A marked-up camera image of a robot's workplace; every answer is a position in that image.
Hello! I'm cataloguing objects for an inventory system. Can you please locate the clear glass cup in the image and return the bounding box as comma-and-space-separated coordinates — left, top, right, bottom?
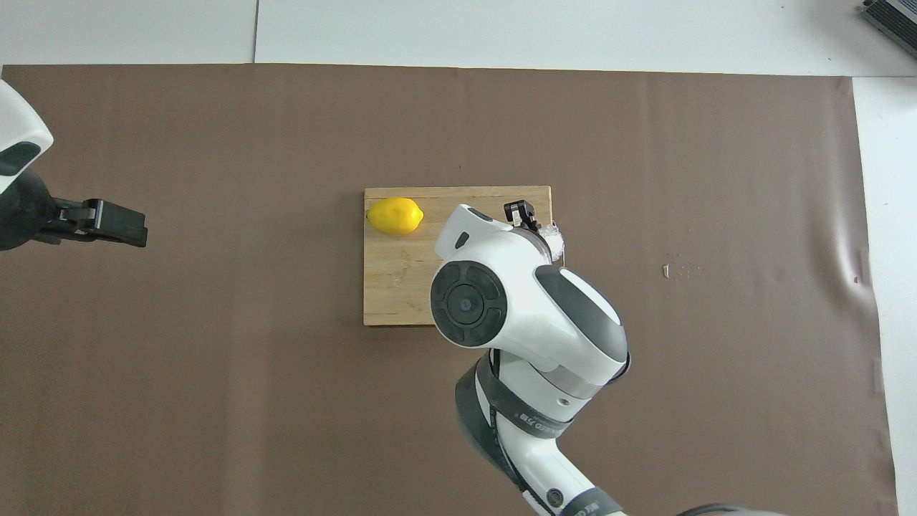
539, 221, 567, 263

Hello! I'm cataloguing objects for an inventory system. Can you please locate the grey ribbed device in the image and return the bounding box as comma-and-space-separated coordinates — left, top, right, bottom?
860, 0, 917, 60

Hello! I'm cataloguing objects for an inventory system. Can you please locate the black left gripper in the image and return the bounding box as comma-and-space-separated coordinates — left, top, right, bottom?
0, 168, 150, 252

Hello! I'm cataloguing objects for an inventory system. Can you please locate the yellow lemon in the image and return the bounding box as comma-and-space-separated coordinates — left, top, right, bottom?
366, 197, 425, 237

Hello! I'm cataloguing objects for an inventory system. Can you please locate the wooden cutting board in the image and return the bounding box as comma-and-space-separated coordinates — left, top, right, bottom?
363, 186, 567, 327

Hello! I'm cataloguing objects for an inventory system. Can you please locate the brown paper table mat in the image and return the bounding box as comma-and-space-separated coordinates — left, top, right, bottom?
0, 63, 901, 516

